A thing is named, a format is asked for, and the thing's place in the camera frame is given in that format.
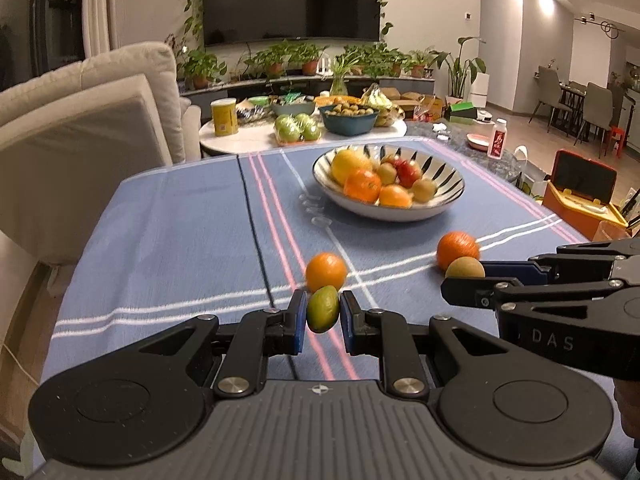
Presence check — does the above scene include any teal bowl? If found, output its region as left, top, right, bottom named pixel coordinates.
left=269, top=98, right=317, bottom=117

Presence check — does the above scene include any glass vase with green plant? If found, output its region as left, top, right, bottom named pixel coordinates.
left=328, top=54, right=359, bottom=97

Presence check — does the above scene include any orange mandarin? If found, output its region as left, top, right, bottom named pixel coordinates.
left=436, top=231, right=481, bottom=272
left=378, top=184, right=414, bottom=210
left=305, top=252, right=348, bottom=294
left=343, top=168, right=384, bottom=205

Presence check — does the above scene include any blue striped tablecloth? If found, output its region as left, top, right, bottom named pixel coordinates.
left=40, top=137, right=617, bottom=480

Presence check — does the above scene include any ring ceiling lamp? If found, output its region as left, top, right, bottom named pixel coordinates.
left=574, top=12, right=626, bottom=41

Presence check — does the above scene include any dark glass window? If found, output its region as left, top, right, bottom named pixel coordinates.
left=29, top=0, right=86, bottom=80

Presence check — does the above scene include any brown-green round fruit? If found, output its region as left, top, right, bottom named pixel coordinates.
left=410, top=177, right=439, bottom=202
left=445, top=256, right=486, bottom=280

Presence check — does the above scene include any white curtain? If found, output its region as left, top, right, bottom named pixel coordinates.
left=82, top=0, right=119, bottom=57

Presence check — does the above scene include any black wall television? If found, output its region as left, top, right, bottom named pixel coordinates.
left=202, top=0, right=382, bottom=47

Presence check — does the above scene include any open cardboard box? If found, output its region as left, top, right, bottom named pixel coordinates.
left=384, top=88, right=436, bottom=112

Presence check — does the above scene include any white round coffee table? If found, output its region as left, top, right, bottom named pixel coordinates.
left=198, top=117, right=409, bottom=162

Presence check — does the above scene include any potted green plant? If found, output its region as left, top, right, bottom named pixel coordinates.
left=244, top=42, right=296, bottom=80
left=344, top=44, right=389, bottom=77
left=287, top=39, right=329, bottom=77
left=177, top=49, right=227, bottom=90
left=407, top=48, right=436, bottom=80
left=379, top=47, right=411, bottom=79

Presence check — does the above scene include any beige armchair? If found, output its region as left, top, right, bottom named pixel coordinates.
left=0, top=41, right=202, bottom=267

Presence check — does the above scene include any large yellow citrus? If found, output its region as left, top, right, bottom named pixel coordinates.
left=330, top=148, right=374, bottom=186

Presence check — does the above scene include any green box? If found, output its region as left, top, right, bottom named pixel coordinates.
left=444, top=101, right=481, bottom=124

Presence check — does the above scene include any white bottle red label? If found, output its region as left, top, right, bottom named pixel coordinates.
left=487, top=117, right=510, bottom=160

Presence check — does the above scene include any dark marble round table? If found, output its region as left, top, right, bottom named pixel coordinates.
left=404, top=119, right=524, bottom=184

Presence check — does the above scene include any tall leafy floor plant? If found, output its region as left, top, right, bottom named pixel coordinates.
left=432, top=35, right=487, bottom=99

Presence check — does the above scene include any blue bowl of longans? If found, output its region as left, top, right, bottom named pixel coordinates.
left=318, top=103, right=380, bottom=137

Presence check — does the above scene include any dark dining table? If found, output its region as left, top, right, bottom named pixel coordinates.
left=559, top=82, right=591, bottom=126

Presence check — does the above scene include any white air purifier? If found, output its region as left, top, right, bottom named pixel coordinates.
left=467, top=72, right=490, bottom=109

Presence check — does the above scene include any yellow can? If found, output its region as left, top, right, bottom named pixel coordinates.
left=210, top=98, right=240, bottom=137

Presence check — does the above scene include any white black striped bowl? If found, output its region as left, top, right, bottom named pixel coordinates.
left=312, top=143, right=466, bottom=222

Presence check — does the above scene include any grey dining chair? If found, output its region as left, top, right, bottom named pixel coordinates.
left=529, top=65, right=564, bottom=134
left=574, top=81, right=616, bottom=146

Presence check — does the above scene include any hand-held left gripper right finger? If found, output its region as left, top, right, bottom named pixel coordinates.
left=340, top=291, right=506, bottom=396

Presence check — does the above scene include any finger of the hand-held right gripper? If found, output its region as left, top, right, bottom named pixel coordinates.
left=482, top=254, right=621, bottom=284
left=440, top=276, right=626, bottom=309

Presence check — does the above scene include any small green lime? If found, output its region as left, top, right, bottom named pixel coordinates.
left=306, top=285, right=341, bottom=334

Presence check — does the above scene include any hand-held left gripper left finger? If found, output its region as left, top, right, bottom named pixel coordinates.
left=132, top=289, right=307, bottom=397

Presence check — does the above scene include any orange storage box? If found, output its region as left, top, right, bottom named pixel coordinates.
left=542, top=148, right=632, bottom=242

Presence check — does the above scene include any bunch of bananas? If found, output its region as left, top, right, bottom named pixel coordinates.
left=360, top=83, right=405, bottom=127

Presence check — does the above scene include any tray of green apples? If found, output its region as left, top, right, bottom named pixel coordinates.
left=273, top=112, right=324, bottom=147

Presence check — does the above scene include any orange plate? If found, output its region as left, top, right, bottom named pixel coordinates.
left=313, top=94, right=361, bottom=107

